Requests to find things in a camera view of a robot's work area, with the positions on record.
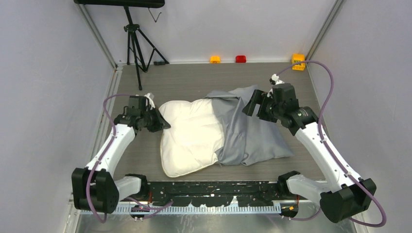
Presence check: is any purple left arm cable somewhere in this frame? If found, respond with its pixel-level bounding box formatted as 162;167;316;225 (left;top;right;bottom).
85;94;139;224

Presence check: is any black overhead panel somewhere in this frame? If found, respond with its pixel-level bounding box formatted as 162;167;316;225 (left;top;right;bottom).
74;0;165;8

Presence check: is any grey pillowcase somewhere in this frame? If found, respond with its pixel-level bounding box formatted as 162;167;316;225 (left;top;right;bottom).
206;85;293;166

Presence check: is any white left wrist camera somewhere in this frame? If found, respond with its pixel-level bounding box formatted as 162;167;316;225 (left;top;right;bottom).
144;93;156;110

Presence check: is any red toy block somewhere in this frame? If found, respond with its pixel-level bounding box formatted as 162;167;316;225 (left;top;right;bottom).
235;55;247;63

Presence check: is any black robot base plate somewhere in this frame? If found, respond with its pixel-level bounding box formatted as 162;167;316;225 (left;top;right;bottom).
131;181;297;207

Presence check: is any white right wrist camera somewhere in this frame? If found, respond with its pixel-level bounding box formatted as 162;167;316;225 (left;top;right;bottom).
267;74;285;97

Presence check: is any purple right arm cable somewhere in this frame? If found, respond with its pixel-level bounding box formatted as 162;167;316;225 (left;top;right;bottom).
276;60;388;228

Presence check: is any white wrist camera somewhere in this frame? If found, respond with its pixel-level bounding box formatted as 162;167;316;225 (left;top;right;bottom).
267;74;285;97
144;93;156;110

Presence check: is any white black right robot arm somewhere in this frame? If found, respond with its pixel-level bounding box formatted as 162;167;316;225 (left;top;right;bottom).
242;83;377;223

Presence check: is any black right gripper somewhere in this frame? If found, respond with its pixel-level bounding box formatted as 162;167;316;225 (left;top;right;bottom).
242;89;284;123

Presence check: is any black camera tripod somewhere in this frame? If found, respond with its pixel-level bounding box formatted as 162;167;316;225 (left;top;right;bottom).
123;6;169;90

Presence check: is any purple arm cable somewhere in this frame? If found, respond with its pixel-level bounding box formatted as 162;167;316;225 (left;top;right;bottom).
85;94;139;224
276;60;388;228

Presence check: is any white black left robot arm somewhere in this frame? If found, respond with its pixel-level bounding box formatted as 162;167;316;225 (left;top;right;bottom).
71;93;171;214

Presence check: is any orange toy block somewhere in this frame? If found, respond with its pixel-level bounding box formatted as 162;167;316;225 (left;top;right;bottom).
209;56;221;64

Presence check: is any yellow window toy block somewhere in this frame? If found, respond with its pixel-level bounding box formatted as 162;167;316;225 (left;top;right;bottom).
291;53;306;71

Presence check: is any white yellow pillow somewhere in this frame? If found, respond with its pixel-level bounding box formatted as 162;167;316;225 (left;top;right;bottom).
159;99;224;178

